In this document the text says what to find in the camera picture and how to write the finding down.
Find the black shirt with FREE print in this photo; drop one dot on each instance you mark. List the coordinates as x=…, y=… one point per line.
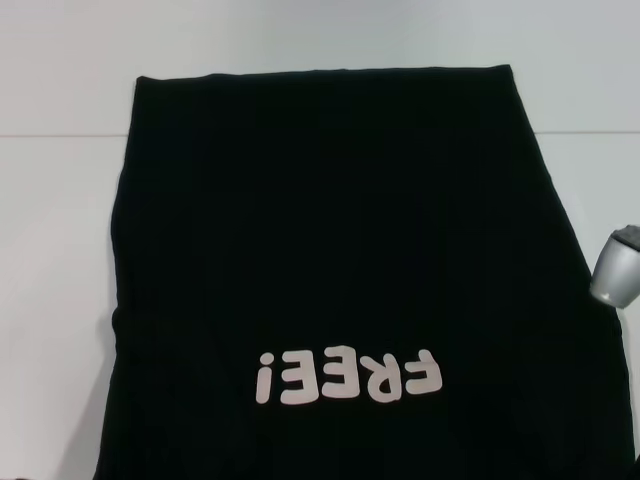
x=350, y=225

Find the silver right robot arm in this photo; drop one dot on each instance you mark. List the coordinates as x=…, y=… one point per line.
x=617, y=270

